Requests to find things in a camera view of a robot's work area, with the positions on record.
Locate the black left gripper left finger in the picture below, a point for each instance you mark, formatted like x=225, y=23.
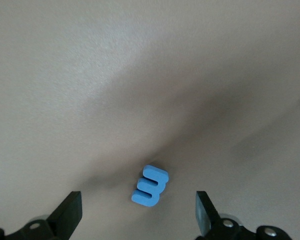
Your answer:
x=55, y=225

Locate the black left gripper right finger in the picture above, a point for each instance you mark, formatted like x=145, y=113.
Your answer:
x=215, y=227

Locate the blue foam letter m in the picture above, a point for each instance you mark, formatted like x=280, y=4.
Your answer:
x=158, y=192

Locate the brown table cover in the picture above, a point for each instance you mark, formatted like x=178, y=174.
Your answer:
x=115, y=75

